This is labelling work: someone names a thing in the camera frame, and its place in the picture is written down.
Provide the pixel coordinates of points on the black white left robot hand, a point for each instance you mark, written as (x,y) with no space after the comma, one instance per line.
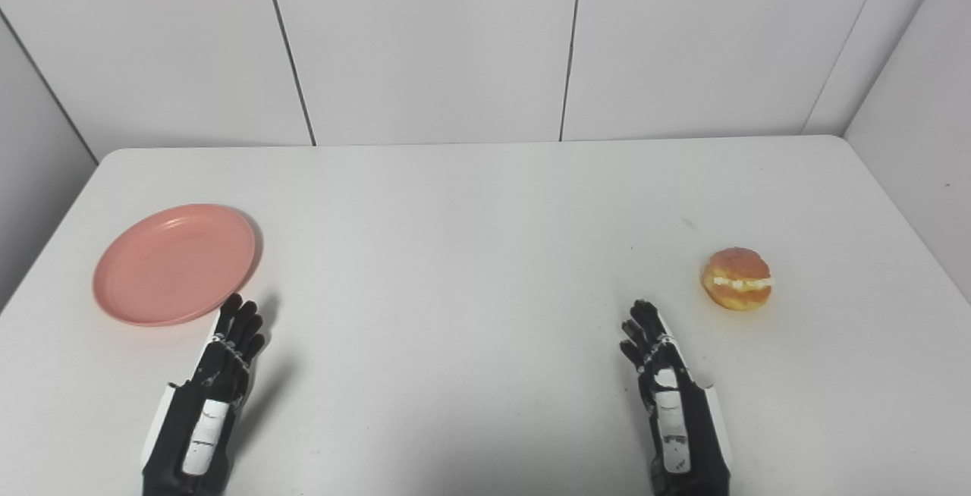
(199,420)

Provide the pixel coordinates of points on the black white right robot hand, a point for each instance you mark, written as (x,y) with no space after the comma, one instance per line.
(671,420)

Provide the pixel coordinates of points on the cream puff pastry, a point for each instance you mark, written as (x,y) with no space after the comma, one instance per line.
(736,280)

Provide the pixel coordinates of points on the pink round plate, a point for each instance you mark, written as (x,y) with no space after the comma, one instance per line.
(173,265)

